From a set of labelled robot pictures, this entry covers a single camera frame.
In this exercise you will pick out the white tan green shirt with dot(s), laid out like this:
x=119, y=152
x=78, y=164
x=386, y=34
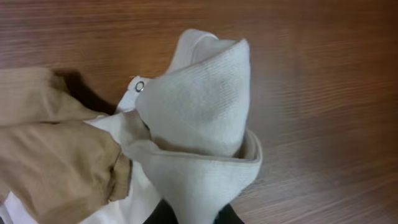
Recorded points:
x=181, y=137

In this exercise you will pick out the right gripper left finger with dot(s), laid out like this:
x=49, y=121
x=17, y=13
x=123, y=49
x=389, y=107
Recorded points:
x=162, y=214

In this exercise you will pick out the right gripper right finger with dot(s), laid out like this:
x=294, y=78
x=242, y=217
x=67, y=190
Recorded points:
x=227, y=216

